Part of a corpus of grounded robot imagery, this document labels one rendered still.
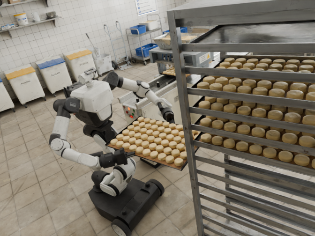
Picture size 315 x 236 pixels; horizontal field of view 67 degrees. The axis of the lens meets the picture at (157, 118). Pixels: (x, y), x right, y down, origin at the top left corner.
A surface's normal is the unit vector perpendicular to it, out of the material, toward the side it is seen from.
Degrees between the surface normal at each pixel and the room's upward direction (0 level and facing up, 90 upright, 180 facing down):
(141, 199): 0
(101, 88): 46
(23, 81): 92
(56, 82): 91
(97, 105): 91
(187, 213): 0
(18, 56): 90
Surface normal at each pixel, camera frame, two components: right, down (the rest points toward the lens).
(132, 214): 0.46, -0.48
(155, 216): -0.17, -0.85
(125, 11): 0.56, 0.33
